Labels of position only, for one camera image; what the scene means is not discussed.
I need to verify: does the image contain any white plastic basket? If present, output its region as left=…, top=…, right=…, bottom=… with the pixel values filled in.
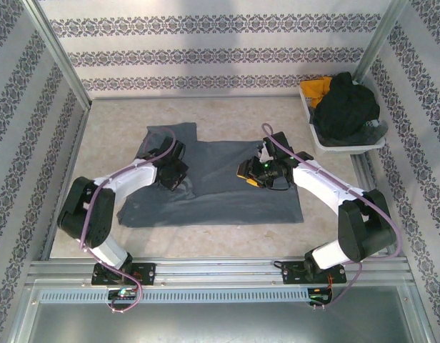
left=299, top=84, right=387, bottom=156

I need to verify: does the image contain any yellow t-shirt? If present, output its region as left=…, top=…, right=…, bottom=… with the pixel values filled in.
left=300, top=76, right=334, bottom=108

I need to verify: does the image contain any black t-shirt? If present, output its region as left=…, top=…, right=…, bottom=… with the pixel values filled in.
left=314, top=71, right=381, bottom=142

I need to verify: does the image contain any dark grey t-shirt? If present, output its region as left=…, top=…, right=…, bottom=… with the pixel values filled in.
left=319, top=120, right=389, bottom=147

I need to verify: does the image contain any small controller board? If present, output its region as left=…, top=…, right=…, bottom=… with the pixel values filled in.
left=108, top=289, right=137, bottom=301
left=309, top=287, right=334, bottom=305

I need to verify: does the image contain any sheet metal panel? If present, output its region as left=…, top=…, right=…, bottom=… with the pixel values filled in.
left=9, top=278, right=431, bottom=343

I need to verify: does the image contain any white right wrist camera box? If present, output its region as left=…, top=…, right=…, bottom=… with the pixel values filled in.
left=255, top=141, right=275, bottom=162

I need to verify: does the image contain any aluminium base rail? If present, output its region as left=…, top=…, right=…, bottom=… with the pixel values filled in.
left=26, top=257, right=410, bottom=287

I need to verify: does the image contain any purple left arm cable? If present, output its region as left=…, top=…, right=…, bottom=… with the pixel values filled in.
left=79, top=127, right=178, bottom=314

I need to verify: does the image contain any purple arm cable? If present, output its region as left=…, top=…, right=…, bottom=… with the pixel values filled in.
left=79, top=127, right=178, bottom=314
left=261, top=123, right=401, bottom=308

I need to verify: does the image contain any grey slotted cable duct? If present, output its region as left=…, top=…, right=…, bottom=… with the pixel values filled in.
left=39, top=288, right=331, bottom=304

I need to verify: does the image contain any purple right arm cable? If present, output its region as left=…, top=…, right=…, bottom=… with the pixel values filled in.
left=261, top=123, right=401, bottom=308

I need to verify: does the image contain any aluminium frame post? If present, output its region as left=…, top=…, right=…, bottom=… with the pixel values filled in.
left=354, top=0, right=409, bottom=86
left=23, top=0, right=93, bottom=110

